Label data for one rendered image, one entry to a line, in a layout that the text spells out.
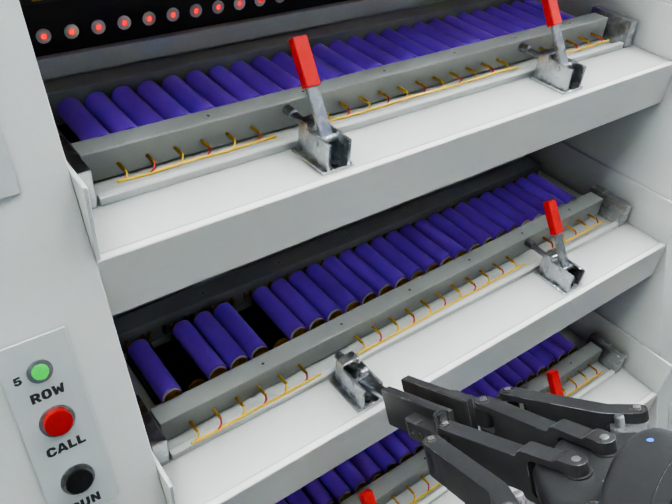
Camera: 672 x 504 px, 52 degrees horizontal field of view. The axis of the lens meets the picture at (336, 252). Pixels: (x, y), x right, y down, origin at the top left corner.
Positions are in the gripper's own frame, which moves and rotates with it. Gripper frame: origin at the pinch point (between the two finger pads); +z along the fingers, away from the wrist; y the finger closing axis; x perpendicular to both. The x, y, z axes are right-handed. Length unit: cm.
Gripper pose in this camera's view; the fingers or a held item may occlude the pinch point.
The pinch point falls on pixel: (428, 411)
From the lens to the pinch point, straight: 51.5
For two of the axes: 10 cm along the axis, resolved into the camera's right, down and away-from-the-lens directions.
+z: -5.6, -0.8, 8.3
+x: -2.3, -9.4, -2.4
